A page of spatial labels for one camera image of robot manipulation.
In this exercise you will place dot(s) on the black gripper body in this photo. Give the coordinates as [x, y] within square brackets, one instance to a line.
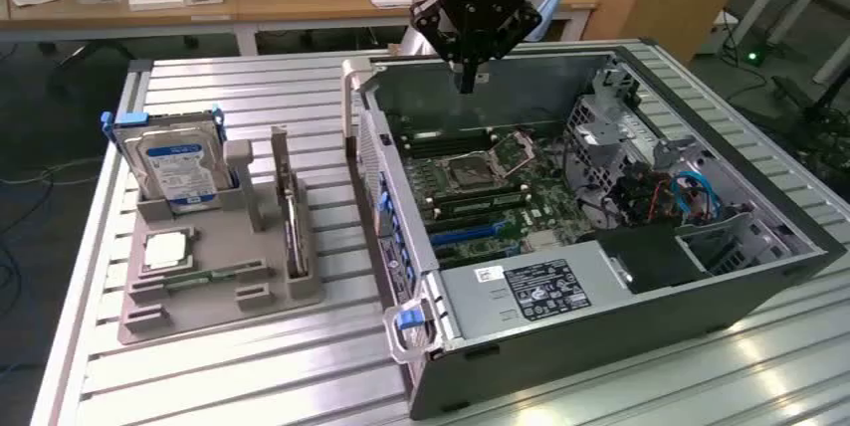
[485, 8]

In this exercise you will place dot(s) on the graphics card with fan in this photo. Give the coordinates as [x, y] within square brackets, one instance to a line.
[295, 227]

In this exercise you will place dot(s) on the open socket cover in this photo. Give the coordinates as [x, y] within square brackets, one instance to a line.
[514, 154]

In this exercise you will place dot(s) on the metal drive cage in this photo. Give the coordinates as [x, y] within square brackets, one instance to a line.
[601, 147]

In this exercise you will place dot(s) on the white electrical box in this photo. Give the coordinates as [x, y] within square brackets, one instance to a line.
[721, 38]

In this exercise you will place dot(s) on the green motherboard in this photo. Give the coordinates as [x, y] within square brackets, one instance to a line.
[531, 197]

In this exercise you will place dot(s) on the blue slot retention clip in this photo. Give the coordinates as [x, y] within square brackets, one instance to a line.
[401, 250]
[411, 277]
[382, 192]
[393, 227]

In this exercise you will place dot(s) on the installed RAM stick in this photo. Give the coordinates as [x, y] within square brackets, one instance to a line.
[481, 203]

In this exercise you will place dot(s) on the black floor stand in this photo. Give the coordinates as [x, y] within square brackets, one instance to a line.
[790, 90]

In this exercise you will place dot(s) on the blue expansion slot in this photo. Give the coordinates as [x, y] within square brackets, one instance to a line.
[465, 236]

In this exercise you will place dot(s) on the hard disk with blue carrier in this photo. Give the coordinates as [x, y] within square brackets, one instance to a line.
[177, 167]

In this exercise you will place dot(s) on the grey parts rack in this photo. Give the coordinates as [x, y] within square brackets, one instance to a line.
[266, 252]

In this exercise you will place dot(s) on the grey disk bay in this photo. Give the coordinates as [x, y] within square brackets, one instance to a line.
[730, 247]

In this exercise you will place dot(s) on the silver power supply unit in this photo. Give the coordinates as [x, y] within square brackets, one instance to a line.
[478, 306]

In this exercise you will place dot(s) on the blue case latch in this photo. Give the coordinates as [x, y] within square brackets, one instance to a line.
[406, 320]

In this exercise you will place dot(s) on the silver CPU chip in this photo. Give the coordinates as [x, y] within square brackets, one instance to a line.
[166, 252]

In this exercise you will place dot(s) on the green loose RAM stick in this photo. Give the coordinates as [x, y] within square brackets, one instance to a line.
[199, 279]

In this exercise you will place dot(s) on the open black PC case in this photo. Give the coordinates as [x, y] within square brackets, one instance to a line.
[598, 346]

